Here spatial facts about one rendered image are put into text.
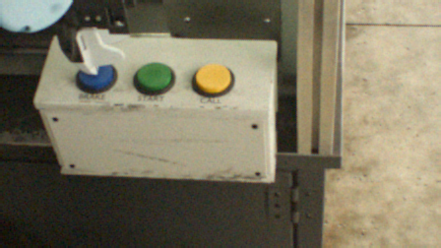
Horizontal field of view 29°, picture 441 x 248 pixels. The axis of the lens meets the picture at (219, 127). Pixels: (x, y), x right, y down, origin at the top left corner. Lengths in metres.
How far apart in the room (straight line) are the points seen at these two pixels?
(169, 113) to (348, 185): 1.05
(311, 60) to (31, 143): 0.42
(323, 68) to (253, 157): 0.15
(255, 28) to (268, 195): 0.24
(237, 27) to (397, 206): 0.88
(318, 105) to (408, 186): 0.98
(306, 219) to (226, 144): 0.29
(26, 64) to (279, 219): 0.44
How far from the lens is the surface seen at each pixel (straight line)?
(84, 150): 1.07
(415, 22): 2.35
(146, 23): 1.28
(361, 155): 2.04
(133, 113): 1.00
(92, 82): 1.00
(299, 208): 1.24
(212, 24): 1.19
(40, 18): 0.66
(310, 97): 1.02
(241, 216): 1.27
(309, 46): 0.95
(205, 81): 0.98
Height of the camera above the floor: 1.64
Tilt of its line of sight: 51 degrees down
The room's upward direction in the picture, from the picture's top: 7 degrees counter-clockwise
